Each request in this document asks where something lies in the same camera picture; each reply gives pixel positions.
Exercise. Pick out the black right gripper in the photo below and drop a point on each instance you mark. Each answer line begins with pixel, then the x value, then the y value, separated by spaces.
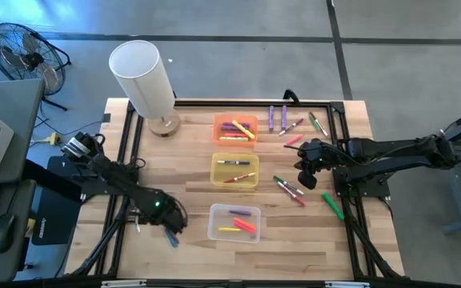
pixel 314 156

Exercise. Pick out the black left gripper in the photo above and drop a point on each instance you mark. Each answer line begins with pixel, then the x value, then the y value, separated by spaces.
pixel 166 212

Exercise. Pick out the thin pink highlighter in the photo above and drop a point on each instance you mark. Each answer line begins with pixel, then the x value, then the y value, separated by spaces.
pixel 293 141
pixel 241 227

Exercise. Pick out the brown dry-erase marker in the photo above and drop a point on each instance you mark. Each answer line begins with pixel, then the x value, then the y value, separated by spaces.
pixel 291 127

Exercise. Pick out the thin teal highlighter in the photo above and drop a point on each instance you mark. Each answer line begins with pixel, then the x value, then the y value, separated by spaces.
pixel 171 241

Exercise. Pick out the thick purple highlighter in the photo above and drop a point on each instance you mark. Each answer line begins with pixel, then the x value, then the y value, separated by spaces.
pixel 283 117
pixel 271 118
pixel 227 124
pixel 226 128

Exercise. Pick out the thin green highlighter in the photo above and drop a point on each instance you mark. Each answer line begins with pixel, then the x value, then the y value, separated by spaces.
pixel 314 123

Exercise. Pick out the black dry-erase marker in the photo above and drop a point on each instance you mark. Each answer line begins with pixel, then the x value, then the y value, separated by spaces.
pixel 137 227

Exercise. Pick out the red dry-erase marker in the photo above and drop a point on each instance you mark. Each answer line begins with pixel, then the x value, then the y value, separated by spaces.
pixel 292 194
pixel 239 177

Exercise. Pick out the thick pink highlighter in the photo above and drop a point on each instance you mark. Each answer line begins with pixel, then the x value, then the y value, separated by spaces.
pixel 232 134

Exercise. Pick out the thin yellow highlighter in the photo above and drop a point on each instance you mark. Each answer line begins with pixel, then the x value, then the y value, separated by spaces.
pixel 229 229

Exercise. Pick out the thick green highlighter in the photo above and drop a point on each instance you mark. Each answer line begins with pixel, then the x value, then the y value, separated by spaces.
pixel 333 206

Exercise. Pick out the thin purple highlighter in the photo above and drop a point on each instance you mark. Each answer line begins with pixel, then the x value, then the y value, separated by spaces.
pixel 240 213

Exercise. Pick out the thin orange highlighter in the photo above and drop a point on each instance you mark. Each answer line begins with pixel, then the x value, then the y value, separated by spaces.
pixel 246 223

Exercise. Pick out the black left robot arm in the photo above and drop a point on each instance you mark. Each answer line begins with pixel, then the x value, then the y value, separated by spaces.
pixel 126 188

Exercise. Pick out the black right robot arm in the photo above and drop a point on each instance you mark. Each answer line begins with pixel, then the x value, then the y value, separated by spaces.
pixel 394 150

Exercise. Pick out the clear plastic bin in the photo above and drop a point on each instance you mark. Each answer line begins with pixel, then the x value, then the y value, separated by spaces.
pixel 222 218

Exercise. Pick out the yellow plastic bin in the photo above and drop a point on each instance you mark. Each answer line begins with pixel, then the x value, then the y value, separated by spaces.
pixel 234 168

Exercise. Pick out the orange plastic bin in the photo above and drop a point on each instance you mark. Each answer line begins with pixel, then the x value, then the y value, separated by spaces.
pixel 220 119

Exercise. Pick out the black box with logo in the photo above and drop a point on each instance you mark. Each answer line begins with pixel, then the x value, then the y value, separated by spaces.
pixel 54 216

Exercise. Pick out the black flat panel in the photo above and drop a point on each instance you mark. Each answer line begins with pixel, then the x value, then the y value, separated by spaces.
pixel 58 172

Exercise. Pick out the yellow power plug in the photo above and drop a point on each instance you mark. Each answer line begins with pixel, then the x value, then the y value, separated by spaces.
pixel 52 139

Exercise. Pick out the white cylinder lamp wooden base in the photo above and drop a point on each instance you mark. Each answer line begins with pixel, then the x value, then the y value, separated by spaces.
pixel 142 76

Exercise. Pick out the dark grey desk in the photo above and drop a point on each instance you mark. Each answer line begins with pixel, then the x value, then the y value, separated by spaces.
pixel 10 200

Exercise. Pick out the black computer mouse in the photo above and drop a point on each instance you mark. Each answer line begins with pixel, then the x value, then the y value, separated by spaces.
pixel 1 232

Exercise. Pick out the black floor fan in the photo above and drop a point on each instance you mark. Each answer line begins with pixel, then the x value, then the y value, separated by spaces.
pixel 26 58

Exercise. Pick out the black aluminium rig frame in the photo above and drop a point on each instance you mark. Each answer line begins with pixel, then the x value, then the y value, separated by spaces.
pixel 314 104

